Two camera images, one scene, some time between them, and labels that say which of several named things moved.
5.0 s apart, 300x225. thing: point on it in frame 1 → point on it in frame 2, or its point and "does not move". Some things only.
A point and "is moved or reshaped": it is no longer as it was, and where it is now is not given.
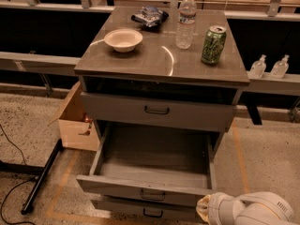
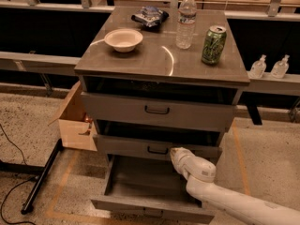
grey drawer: (163, 162) is moved or reshaped
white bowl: (124, 39) does not move
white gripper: (215, 208) → (182, 159)
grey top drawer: (159, 112) does not move
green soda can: (214, 44) does not move
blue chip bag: (150, 16) does not move
